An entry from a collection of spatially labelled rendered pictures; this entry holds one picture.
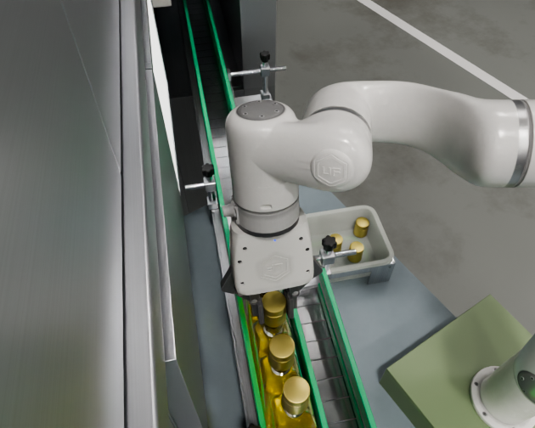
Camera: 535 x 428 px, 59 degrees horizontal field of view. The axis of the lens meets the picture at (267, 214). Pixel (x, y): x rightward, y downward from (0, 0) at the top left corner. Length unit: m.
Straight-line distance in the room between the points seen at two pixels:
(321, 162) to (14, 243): 0.30
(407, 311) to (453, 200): 1.35
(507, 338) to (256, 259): 0.70
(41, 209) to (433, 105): 0.40
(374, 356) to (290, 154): 0.72
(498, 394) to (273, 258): 0.56
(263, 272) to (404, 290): 0.66
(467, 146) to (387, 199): 1.88
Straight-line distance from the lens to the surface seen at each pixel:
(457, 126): 0.51
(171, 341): 0.48
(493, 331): 1.13
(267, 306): 0.65
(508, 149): 0.48
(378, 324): 1.14
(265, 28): 1.57
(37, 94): 0.29
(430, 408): 1.01
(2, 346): 0.20
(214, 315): 1.13
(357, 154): 0.45
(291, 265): 0.58
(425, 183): 2.49
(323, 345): 0.96
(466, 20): 3.84
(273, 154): 0.47
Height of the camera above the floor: 1.75
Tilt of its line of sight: 51 degrees down
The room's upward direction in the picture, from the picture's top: straight up
